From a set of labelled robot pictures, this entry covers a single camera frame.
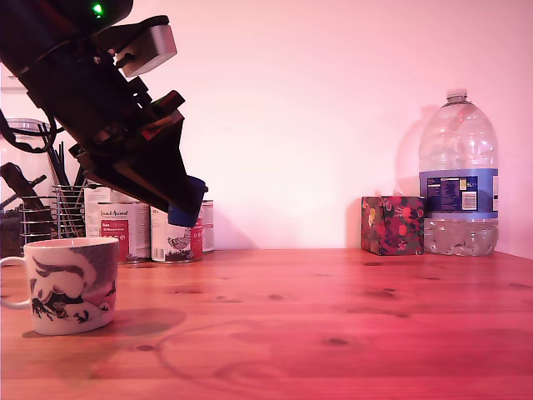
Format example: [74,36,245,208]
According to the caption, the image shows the blue coffee capsule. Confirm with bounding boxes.
[167,174,208,228]

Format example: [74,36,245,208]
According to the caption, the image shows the white paper carton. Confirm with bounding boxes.
[84,185,138,239]

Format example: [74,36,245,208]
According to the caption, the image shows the white and red food can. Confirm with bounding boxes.
[201,199,216,254]
[97,201,152,264]

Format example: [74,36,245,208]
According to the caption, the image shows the white can with chicken print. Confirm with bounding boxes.
[149,206,204,264]

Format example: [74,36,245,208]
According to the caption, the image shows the large glass jar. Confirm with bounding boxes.
[0,117,57,201]

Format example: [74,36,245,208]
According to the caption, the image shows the dark kitchen tool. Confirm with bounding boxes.
[0,162,49,212]

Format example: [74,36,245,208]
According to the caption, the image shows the white mug with dark print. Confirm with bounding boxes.
[0,236,121,337]

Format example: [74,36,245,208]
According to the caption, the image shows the floral printed box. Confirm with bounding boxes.
[361,195,426,257]

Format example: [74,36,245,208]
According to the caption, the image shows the large clear water bottle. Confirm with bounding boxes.
[417,87,501,257]

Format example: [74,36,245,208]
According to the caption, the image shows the chrome wire utensil holder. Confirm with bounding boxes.
[52,184,89,240]

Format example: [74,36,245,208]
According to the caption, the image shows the black cable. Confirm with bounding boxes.
[0,107,66,154]

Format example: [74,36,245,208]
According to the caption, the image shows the grey camera box with bracket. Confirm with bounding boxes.
[96,15,179,79]

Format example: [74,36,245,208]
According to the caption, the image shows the chrome wire rack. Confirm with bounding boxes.
[19,195,57,248]

